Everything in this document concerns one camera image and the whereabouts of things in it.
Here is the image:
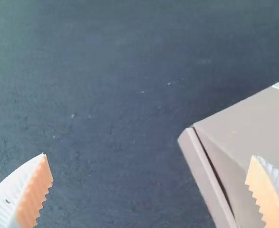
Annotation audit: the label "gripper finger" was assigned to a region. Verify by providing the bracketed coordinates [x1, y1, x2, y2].
[0, 152, 54, 228]
[244, 154, 279, 228]

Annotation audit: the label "cardboard box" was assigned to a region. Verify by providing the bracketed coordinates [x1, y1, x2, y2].
[177, 75, 279, 228]

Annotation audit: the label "black mat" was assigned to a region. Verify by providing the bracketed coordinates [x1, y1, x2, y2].
[0, 0, 279, 228]

